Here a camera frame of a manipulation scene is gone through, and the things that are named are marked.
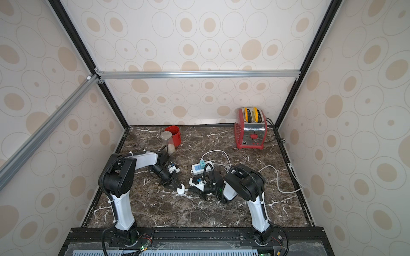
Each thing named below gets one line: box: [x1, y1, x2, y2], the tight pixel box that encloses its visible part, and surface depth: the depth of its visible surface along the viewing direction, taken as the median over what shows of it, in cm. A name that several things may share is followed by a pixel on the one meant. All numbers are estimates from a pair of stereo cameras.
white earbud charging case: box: [177, 184, 186, 195], surface depth 89 cm
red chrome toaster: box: [234, 106, 268, 150], surface depth 102 cm
